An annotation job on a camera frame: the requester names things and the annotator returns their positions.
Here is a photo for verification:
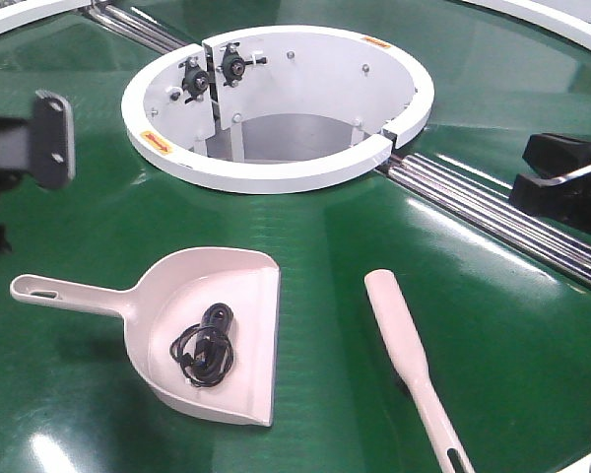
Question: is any pink plastic dustpan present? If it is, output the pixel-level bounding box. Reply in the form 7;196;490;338
10;247;281;427

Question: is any white rim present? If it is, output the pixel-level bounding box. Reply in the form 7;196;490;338
0;0;92;34
467;0;591;52

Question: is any black cable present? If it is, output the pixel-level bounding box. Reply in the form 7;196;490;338
168;302;236;389

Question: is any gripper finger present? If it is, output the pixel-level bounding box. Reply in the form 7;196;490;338
522;133;591;177
508;172;591;234

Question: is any right black bearing block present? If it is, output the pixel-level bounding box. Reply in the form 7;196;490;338
218;41;268;88

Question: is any left black bearing block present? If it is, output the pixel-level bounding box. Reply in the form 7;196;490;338
181;57;210;104

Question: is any far steel roller strip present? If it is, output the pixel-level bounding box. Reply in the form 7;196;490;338
79;1;188;54

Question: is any white outer rim right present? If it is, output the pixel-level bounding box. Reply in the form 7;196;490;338
467;0;591;52

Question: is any white inner conveyor ring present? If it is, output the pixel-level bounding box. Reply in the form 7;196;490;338
120;25;435;195

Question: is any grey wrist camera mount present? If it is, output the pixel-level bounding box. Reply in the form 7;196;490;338
29;90;76;190

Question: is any black bearing block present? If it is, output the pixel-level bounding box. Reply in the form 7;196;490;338
218;41;268;88
181;57;210;104

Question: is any white outer rim left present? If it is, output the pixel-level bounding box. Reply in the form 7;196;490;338
0;0;92;34

